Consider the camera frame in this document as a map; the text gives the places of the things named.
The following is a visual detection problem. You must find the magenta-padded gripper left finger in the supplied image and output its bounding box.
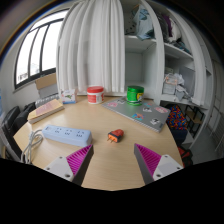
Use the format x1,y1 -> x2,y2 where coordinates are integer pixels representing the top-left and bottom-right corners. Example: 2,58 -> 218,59
43,143 -> 95,186

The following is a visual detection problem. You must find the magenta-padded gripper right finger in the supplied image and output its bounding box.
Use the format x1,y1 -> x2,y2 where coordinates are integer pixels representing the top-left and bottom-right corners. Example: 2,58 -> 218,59
133,143 -> 184,185

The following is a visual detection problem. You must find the orange charger block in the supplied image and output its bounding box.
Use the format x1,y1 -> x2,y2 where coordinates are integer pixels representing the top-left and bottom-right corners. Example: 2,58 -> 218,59
106,128 -> 125,144

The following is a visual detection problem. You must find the light blue power strip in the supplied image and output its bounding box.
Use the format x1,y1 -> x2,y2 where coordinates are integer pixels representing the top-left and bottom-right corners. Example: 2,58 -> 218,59
41,124 -> 93,148

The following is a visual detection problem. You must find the colourful patterned bag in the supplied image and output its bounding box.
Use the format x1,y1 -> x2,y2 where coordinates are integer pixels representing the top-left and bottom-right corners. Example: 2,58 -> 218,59
165,105 -> 189,132

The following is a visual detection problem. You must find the grey laptop with stickers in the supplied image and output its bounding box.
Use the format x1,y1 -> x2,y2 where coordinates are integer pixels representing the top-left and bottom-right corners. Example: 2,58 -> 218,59
101,96 -> 171,133

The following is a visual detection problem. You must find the yellow and pink book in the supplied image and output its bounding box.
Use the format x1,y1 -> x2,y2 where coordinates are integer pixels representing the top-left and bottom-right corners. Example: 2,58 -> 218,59
27,98 -> 65,125

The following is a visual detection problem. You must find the dark-framed wooden chair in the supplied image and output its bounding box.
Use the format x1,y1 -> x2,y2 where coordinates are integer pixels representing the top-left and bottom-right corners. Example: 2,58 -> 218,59
184,105 -> 206,138

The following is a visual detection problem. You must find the small white printed box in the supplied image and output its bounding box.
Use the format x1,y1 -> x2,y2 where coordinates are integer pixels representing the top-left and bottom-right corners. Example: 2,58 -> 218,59
60,88 -> 78,105

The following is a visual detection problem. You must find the white radiator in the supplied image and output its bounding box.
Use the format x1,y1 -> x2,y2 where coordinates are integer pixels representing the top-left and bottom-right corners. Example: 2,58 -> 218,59
34,93 -> 61,108

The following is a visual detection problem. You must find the green round can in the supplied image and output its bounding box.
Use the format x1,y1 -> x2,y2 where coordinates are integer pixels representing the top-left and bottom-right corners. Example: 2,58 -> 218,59
126,85 -> 145,107

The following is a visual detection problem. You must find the white jar with red lid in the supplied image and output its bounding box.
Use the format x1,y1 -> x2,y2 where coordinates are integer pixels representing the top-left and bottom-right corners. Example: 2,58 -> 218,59
86,85 -> 106,105

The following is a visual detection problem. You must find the black chair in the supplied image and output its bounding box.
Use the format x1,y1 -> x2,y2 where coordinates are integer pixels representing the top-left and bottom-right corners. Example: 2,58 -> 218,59
0,102 -> 37,163

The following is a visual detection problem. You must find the cardboard box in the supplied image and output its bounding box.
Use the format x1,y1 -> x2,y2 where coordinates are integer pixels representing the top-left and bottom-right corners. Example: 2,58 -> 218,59
34,73 -> 59,99

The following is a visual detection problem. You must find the white shelf unit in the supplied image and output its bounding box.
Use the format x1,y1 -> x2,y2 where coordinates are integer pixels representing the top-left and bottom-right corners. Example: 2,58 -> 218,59
119,0 -> 214,148

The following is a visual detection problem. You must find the dark-framed window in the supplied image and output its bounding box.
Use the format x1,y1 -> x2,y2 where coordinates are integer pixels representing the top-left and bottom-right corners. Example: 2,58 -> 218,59
13,9 -> 69,90

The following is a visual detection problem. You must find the white curtain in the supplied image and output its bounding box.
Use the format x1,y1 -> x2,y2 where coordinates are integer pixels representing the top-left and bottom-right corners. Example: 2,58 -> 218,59
55,0 -> 126,98

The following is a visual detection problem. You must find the white power cable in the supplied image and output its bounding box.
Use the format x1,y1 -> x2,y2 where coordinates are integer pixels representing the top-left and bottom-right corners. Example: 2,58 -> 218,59
20,129 -> 45,164

